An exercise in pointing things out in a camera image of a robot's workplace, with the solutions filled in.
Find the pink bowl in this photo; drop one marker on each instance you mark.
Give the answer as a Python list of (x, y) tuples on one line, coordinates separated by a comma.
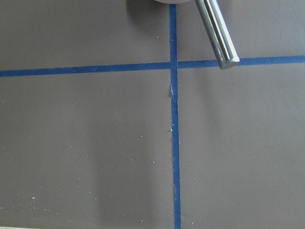
[(173, 1)]

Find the metal scoop with handle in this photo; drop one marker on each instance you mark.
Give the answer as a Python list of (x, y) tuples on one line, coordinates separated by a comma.
[(218, 33)]

